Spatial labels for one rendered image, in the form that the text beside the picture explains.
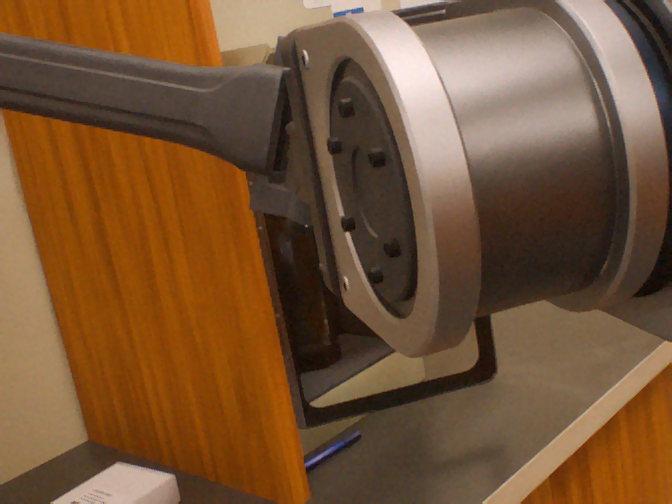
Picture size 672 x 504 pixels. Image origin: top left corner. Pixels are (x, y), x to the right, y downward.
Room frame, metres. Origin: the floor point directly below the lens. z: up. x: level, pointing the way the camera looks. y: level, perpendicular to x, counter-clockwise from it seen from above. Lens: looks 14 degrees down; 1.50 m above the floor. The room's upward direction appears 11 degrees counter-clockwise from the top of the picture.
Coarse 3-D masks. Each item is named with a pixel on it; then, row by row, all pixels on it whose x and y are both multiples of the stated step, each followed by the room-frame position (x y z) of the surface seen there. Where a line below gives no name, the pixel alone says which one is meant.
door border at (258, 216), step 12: (252, 180) 1.14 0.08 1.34; (264, 228) 1.14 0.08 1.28; (264, 240) 1.14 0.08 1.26; (264, 252) 1.13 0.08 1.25; (264, 264) 1.13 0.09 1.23; (276, 288) 1.14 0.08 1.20; (276, 300) 1.14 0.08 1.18; (276, 312) 1.13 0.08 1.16; (276, 324) 1.13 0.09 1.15; (288, 348) 1.14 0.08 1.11; (288, 360) 1.14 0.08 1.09; (288, 372) 1.13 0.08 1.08; (288, 384) 1.13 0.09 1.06; (300, 408) 1.14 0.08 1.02; (300, 420) 1.14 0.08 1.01
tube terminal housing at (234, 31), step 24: (216, 0) 1.16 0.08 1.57; (240, 0) 1.19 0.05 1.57; (264, 0) 1.22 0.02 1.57; (288, 0) 1.25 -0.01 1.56; (216, 24) 1.16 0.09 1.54; (240, 24) 1.19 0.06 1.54; (264, 24) 1.22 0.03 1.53; (288, 24) 1.25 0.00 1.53; (312, 432) 1.18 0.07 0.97; (336, 432) 1.21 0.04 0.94
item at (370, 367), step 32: (288, 224) 1.14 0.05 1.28; (288, 256) 1.14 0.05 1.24; (288, 288) 1.14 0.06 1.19; (320, 288) 1.15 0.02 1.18; (288, 320) 1.14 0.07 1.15; (320, 320) 1.14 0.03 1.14; (352, 320) 1.15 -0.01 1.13; (480, 320) 1.18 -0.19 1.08; (320, 352) 1.14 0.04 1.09; (352, 352) 1.15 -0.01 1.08; (384, 352) 1.16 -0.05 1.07; (448, 352) 1.17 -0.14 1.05; (480, 352) 1.18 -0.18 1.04; (320, 384) 1.14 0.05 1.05; (352, 384) 1.15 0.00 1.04; (384, 384) 1.16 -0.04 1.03; (416, 384) 1.16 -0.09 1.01; (448, 384) 1.17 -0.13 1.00; (480, 384) 1.18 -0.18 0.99; (320, 416) 1.14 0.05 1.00; (352, 416) 1.15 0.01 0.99
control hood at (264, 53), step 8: (240, 48) 1.09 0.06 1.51; (248, 48) 1.08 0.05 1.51; (256, 48) 1.07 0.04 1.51; (264, 48) 1.06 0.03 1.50; (272, 48) 1.06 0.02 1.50; (224, 56) 1.11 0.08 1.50; (232, 56) 1.10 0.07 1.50; (240, 56) 1.09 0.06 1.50; (248, 56) 1.08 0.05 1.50; (256, 56) 1.07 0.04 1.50; (264, 56) 1.06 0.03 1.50; (272, 56) 1.07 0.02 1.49; (224, 64) 1.11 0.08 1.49; (232, 64) 1.10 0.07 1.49; (240, 64) 1.09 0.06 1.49; (248, 64) 1.08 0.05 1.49; (272, 64) 1.08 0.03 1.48
